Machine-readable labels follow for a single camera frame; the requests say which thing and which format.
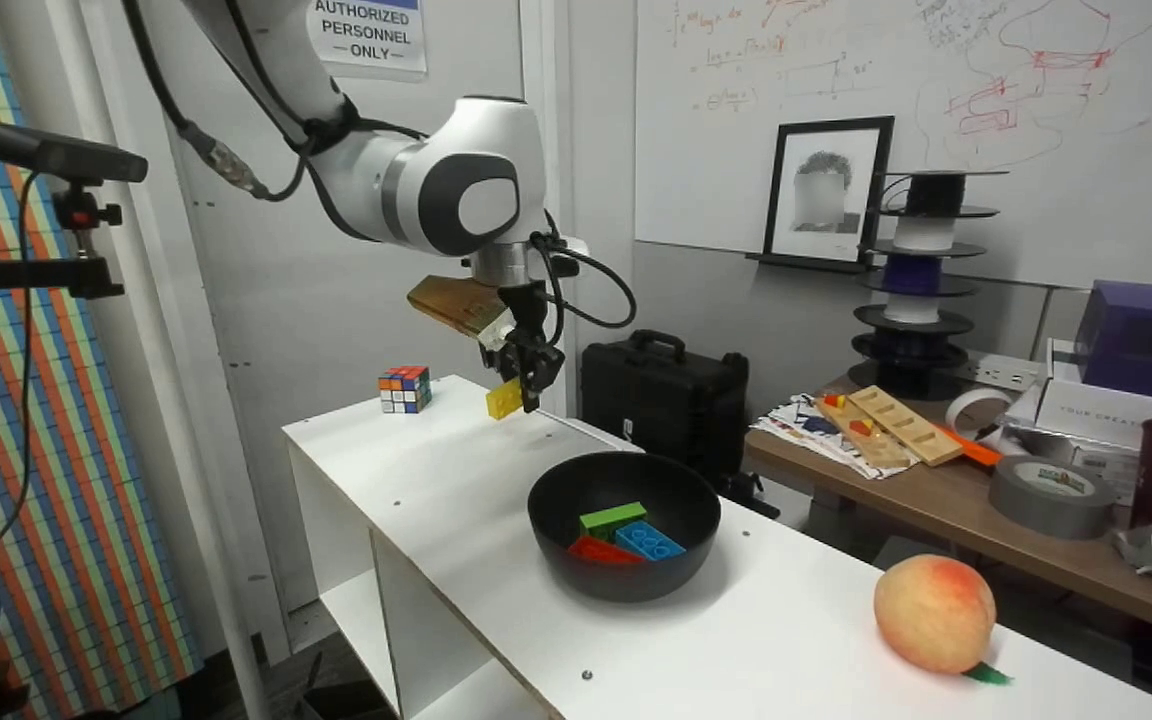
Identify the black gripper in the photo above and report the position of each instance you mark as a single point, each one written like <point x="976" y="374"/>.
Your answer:
<point x="530" y="320"/>

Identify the yellow Lego brick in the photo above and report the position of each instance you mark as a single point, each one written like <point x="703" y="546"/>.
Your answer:
<point x="507" y="403"/>

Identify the green Lego brick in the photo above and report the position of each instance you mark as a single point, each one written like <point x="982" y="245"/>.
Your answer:
<point x="614" y="512"/>

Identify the red Lego brick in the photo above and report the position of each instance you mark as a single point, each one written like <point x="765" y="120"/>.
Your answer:
<point x="599" y="554"/>

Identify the blue Lego brick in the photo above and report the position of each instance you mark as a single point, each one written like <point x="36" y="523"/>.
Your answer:
<point x="655" y="541"/>

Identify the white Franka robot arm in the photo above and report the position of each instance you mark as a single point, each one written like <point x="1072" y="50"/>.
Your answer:
<point x="390" y="184"/>

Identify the black bowl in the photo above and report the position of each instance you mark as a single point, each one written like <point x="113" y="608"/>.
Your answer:
<point x="660" y="580"/>

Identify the Rubik's cube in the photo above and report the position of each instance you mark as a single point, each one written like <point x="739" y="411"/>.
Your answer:
<point x="405" y="388"/>

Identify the black hard carrying case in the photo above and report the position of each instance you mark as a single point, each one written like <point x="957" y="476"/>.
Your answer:
<point x="670" y="403"/>

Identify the white shelf unit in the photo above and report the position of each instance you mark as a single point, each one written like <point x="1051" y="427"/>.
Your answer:
<point x="471" y="532"/>

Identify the printed papers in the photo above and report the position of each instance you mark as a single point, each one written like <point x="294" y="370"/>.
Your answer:
<point x="800" y="433"/>

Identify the black framed portrait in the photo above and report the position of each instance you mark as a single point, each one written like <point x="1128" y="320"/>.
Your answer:
<point x="825" y="193"/>

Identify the authorized personnel sign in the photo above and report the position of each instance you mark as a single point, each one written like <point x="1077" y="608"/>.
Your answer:
<point x="369" y="34"/>

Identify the wooden puzzle board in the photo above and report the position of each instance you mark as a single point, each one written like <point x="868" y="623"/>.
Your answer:
<point x="897" y="427"/>

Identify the stack of filament spools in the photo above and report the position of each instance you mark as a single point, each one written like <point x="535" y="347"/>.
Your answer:
<point x="919" y="292"/>

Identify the wooden desk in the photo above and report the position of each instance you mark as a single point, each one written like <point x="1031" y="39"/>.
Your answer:
<point x="949" y="512"/>

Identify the white tape roll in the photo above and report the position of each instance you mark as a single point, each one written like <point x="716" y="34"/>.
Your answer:
<point x="976" y="411"/>

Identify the orange tool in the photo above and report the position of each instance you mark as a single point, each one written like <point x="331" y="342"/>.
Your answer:
<point x="976" y="449"/>

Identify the toy peach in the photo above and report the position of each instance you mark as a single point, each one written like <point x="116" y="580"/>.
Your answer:
<point x="934" y="615"/>

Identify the colourful striped cloth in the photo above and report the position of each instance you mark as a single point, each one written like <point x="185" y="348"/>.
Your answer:
<point x="59" y="507"/>

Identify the whiteboard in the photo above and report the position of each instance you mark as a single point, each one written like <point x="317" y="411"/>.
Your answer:
<point x="1001" y="81"/>

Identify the white cardboard box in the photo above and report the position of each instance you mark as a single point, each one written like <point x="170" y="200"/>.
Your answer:
<point x="1097" y="418"/>

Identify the purple box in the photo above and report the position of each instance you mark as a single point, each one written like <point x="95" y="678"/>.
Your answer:
<point x="1149" y="342"/>

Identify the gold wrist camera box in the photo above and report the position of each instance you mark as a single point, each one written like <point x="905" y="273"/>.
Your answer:
<point x="456" y="306"/>

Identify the black camera on stand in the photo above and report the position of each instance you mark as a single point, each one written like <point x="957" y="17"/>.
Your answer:
<point x="62" y="152"/>

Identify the grey duct tape roll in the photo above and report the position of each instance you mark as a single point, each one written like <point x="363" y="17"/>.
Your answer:
<point x="1055" y="499"/>

